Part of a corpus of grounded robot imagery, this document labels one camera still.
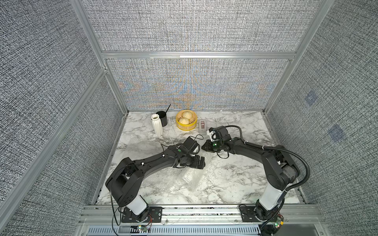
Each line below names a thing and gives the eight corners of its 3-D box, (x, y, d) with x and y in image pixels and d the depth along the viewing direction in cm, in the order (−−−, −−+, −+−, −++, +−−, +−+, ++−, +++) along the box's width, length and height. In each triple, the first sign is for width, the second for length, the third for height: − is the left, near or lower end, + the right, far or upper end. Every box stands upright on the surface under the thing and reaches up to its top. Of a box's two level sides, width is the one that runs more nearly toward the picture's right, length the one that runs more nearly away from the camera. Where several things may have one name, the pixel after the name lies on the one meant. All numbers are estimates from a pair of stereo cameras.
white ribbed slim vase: (154, 136, 106) (150, 121, 93) (156, 130, 110) (151, 113, 97) (162, 136, 106) (159, 121, 93) (163, 130, 110) (160, 113, 97)
